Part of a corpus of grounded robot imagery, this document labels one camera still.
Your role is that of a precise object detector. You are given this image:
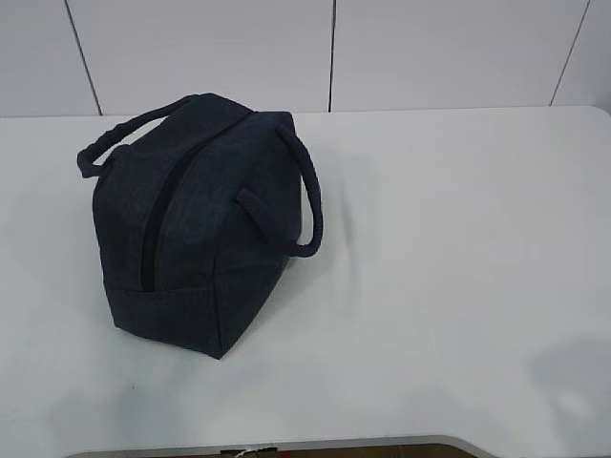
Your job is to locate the navy blue lunch bag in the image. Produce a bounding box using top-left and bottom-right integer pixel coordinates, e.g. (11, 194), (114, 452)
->
(76, 94), (324, 359)

